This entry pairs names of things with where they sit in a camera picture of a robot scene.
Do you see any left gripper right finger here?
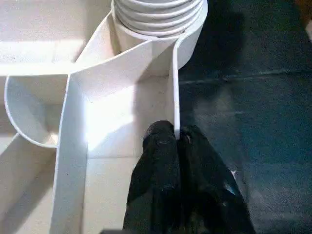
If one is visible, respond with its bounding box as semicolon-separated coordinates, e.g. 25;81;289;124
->
176;125;255;234

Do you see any white plastic table leg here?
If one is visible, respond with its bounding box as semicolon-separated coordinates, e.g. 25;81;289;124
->
111;0;205;38

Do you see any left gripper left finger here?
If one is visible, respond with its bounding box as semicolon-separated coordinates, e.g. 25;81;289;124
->
122;120;182;234

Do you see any white plastic table top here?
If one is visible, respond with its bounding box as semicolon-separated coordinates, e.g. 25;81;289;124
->
0;0;210;234

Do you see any black work mat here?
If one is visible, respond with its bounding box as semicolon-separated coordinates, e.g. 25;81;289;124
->
168;0;312;234

